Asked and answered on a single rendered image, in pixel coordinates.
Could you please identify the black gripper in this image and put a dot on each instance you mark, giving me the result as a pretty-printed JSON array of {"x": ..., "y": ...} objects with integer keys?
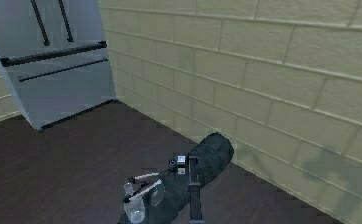
[{"x": 172, "y": 164}]

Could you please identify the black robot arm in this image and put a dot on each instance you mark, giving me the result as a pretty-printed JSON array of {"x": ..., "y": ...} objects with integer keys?
[{"x": 195, "y": 196}]

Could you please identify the clear glass cup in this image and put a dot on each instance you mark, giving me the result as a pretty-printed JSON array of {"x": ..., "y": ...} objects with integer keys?
[{"x": 157, "y": 196}]

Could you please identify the clear glass bottle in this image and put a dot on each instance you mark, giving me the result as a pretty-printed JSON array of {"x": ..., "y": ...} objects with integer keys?
[{"x": 134, "y": 210}]

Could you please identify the grey fridge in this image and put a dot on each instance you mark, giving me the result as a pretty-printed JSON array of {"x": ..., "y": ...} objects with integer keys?
[{"x": 62, "y": 90}]

